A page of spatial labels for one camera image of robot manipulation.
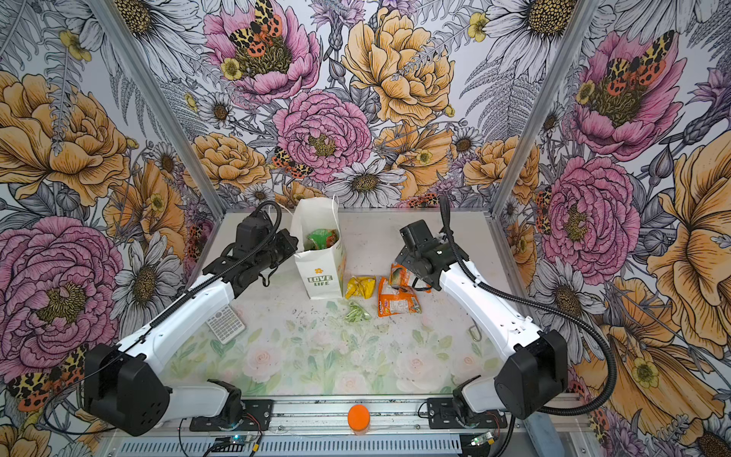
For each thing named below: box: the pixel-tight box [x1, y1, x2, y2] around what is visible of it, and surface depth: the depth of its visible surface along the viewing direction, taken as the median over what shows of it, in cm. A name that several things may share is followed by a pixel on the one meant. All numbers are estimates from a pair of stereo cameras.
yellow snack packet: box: [344, 275, 376, 300], surface depth 91 cm
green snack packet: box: [306, 228, 339, 250], surface depth 101 cm
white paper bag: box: [290, 194, 348, 300], surface depth 89 cm
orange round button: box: [347, 403, 371, 432], surface depth 68 cm
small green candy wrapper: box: [344, 300, 373, 323], surface depth 91 cm
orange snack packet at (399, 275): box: [389, 262, 410, 288], surface depth 96 cm
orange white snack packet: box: [377, 276, 422, 318], surface depth 93 cm
